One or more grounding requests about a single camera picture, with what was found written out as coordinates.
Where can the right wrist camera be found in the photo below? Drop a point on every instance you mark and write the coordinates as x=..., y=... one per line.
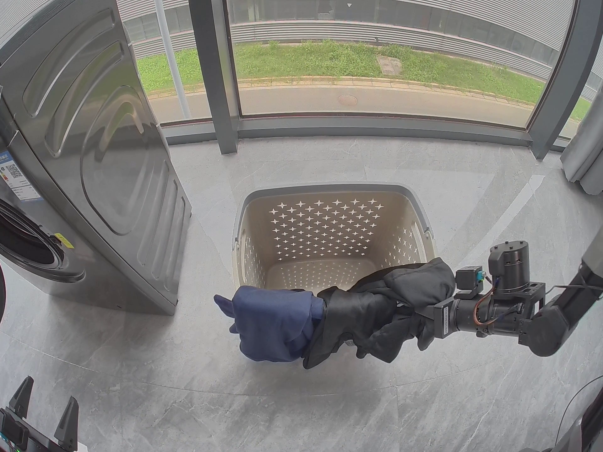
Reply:
x=468, y=280

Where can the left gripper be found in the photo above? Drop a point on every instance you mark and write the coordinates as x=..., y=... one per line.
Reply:
x=33, y=438

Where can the black garment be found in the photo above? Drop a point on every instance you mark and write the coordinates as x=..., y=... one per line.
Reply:
x=362, y=318

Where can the grey washing machine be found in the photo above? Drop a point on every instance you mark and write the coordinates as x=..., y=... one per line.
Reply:
x=108, y=158

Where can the cream laundry basket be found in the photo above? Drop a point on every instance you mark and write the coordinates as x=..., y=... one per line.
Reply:
x=325, y=233

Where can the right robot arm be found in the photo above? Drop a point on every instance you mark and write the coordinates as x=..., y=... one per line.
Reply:
x=546, y=320

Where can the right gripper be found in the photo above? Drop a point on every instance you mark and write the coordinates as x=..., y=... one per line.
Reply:
x=464, y=317

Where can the washing machine door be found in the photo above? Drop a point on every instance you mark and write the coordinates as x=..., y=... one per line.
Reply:
x=2, y=294

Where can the window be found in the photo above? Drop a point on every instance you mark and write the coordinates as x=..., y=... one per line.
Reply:
x=212, y=64

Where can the dark blue garment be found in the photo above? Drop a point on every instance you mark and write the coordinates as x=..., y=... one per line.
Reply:
x=273, y=323

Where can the white curtain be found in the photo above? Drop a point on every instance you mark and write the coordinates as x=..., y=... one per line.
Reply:
x=586, y=153

